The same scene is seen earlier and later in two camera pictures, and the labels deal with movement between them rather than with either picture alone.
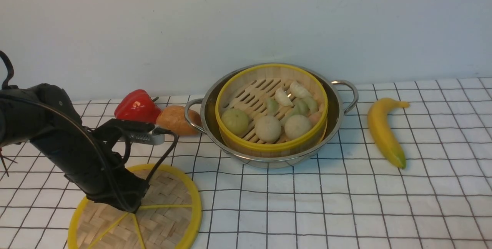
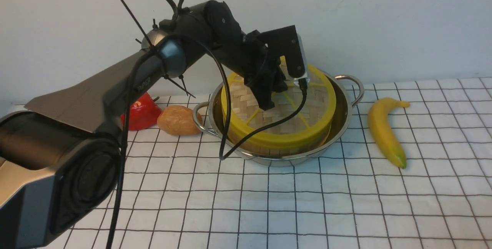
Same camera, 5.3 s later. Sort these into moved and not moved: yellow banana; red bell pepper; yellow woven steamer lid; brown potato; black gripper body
Moved: yellow woven steamer lid; black gripper body
Not moved: red bell pepper; yellow banana; brown potato
